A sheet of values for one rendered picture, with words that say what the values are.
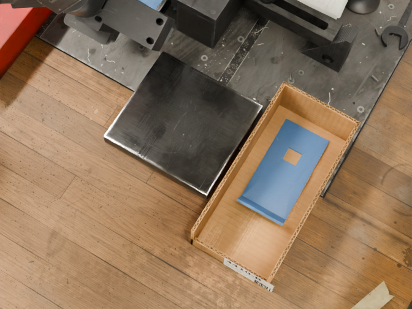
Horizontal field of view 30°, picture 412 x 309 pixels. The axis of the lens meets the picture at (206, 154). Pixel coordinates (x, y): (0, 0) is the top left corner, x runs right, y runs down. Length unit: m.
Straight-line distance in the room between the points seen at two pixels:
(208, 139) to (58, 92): 0.23
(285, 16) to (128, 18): 0.28
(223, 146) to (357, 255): 0.24
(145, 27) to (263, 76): 0.29
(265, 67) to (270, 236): 0.26
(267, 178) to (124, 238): 0.22
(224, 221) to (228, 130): 0.13
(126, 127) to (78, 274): 0.22
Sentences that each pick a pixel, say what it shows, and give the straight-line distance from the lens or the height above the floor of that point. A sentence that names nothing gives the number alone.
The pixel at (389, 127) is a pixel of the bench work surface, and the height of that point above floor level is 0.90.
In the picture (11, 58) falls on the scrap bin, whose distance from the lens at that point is 1.17.
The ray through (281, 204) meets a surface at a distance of 1.07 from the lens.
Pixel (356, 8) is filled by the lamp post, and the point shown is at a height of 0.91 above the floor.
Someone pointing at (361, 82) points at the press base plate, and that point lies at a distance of 1.18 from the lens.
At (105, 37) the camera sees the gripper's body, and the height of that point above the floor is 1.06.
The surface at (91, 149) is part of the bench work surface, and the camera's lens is 1.11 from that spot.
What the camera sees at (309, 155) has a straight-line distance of 1.10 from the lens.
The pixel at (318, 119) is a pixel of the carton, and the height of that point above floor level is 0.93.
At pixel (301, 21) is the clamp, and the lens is 1.12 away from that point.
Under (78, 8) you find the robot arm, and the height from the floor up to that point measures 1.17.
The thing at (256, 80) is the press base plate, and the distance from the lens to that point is 1.15.
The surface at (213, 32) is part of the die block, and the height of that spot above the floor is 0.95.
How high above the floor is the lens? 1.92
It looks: 69 degrees down
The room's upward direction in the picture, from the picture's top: 6 degrees clockwise
